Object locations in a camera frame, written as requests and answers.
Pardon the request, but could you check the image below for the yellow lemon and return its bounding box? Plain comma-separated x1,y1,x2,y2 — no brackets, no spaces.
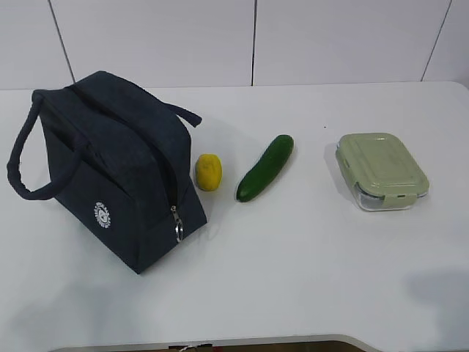
195,154,223,191

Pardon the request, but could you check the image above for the green cucumber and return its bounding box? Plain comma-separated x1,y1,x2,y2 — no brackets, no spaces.
236,134,294,202

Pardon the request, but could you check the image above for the navy blue lunch bag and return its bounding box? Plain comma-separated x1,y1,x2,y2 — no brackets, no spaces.
7,71,207,274

